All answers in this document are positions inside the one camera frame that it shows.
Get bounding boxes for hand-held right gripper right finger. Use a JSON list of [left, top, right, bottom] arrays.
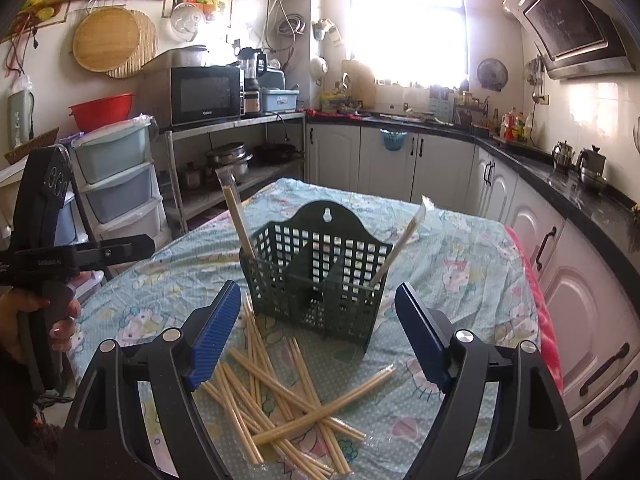
[[395, 282, 583, 480]]

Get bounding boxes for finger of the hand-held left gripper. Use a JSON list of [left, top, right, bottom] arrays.
[[75, 234, 157, 268]]

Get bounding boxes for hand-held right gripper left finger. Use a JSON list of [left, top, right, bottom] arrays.
[[57, 280, 242, 480]]

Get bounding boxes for pile of bamboo chopsticks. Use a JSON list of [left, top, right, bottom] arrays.
[[200, 292, 398, 478]]

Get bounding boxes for person's left hand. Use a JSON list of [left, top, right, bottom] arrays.
[[0, 270, 101, 363]]

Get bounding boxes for wicker basket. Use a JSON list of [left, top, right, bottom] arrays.
[[5, 127, 61, 163]]

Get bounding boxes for cartoon printed tablecloth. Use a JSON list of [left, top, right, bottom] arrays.
[[67, 177, 546, 480]]

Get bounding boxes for plastic drawer unit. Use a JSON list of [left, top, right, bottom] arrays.
[[72, 115, 171, 251]]

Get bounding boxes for wrapped bamboo chopstick pair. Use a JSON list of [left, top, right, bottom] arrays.
[[369, 195, 433, 286], [216, 169, 257, 258]]

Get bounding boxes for red plastic basin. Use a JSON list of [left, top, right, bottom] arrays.
[[68, 92, 137, 131]]

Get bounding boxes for pink blanket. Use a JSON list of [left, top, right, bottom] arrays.
[[505, 225, 563, 392]]

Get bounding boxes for stainless steel pot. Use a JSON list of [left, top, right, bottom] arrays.
[[205, 142, 255, 183]]

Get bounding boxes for round bamboo tray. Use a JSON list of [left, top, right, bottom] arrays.
[[72, 7, 141, 72]]

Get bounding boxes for metal shelf rack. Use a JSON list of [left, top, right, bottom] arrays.
[[165, 110, 307, 233]]

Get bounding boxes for white base cabinets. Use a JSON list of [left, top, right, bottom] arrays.
[[306, 122, 640, 480]]

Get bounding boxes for black microwave oven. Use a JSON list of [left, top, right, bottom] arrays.
[[137, 65, 246, 131]]

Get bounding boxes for round woven mat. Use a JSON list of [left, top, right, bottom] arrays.
[[107, 10, 158, 80]]

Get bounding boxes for black frying pan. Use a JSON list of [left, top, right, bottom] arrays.
[[252, 142, 298, 165]]

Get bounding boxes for blue hanging plastic basket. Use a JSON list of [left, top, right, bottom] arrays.
[[380, 129, 407, 152]]

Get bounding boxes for black blender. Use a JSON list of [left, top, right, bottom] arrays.
[[237, 47, 268, 117]]

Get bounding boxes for light blue plastic box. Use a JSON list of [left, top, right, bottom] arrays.
[[261, 89, 300, 112]]

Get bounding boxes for black stone countertop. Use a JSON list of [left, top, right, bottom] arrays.
[[306, 110, 640, 281]]

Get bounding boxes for clear glass pot lid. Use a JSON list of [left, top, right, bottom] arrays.
[[170, 2, 207, 43]]

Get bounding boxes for group of condiment bottles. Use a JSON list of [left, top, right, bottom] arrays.
[[500, 107, 536, 143]]

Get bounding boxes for steel glass teapot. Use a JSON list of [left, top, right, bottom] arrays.
[[552, 141, 576, 171]]

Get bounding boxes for steel kettle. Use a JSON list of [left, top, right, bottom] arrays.
[[576, 145, 608, 191]]

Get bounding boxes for wooden cutting board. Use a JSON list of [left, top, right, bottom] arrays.
[[341, 59, 377, 106]]

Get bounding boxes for hanging kitchen tools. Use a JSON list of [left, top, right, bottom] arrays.
[[525, 57, 548, 106]]

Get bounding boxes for kitchen window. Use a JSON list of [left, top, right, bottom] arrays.
[[350, 0, 471, 86]]

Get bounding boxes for black range hood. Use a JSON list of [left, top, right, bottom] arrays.
[[502, 0, 636, 81]]

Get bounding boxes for small wall fan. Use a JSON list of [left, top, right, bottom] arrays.
[[476, 57, 510, 92]]

